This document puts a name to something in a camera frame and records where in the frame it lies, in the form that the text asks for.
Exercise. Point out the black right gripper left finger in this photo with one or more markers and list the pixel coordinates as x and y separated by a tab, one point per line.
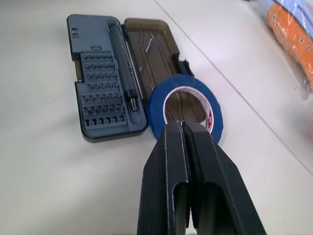
156	181

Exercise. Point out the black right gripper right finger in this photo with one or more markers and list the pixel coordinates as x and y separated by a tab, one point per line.
220	186

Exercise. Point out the grey screwdriver bit case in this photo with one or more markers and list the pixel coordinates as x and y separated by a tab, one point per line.
107	80

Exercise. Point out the blue adhesive tape roll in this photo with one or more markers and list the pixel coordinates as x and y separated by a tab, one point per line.
156	102

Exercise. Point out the orange perforated item in plastic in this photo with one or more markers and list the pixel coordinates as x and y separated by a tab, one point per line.
291	36

